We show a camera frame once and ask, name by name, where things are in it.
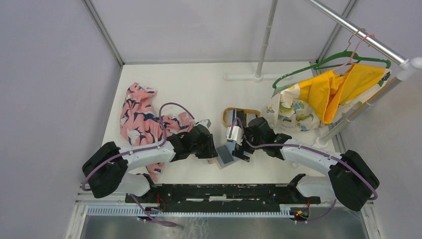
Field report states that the oval wooden card tray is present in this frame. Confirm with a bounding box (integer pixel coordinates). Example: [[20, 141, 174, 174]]
[[222, 108, 261, 127]]

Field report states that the green clothes hanger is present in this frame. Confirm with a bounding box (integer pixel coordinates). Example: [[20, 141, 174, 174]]
[[272, 50, 392, 90]]

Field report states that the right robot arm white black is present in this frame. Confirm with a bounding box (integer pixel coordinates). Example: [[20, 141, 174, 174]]
[[226, 117, 380, 212]]

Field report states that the yellow dinosaur print garment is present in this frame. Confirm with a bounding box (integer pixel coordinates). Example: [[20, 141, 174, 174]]
[[261, 64, 391, 132]]

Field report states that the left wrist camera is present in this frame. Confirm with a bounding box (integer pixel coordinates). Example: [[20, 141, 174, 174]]
[[197, 119, 211, 129]]

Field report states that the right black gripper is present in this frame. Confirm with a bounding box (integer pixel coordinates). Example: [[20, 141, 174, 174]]
[[231, 125, 264, 162]]

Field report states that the pink patterned garment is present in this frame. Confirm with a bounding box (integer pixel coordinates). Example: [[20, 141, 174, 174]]
[[119, 82, 196, 183]]

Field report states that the white rack pole with base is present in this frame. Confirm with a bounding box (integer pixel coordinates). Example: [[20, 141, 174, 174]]
[[223, 0, 281, 83]]

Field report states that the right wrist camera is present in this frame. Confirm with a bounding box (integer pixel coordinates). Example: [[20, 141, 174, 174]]
[[226, 125, 243, 145]]

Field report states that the purple cable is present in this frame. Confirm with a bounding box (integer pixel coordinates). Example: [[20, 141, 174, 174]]
[[81, 102, 196, 228], [230, 117, 379, 224]]

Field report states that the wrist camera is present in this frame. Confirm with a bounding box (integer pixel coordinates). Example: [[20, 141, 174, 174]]
[[226, 125, 243, 145], [197, 119, 211, 129]]

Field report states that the pink clothes hanger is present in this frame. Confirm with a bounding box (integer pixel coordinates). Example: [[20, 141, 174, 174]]
[[333, 34, 375, 71]]

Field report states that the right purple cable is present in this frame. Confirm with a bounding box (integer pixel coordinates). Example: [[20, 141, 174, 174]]
[[230, 117, 379, 224]]

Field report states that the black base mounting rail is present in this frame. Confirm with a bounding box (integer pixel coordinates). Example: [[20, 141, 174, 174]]
[[138, 184, 321, 213]]

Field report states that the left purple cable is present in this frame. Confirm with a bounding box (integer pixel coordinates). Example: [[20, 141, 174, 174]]
[[81, 102, 196, 228]]

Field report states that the black VIP credit card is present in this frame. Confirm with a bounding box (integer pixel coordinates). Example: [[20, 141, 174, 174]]
[[216, 146, 235, 168]]

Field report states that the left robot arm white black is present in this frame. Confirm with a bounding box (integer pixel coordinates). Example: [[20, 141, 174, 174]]
[[82, 124, 218, 203]]

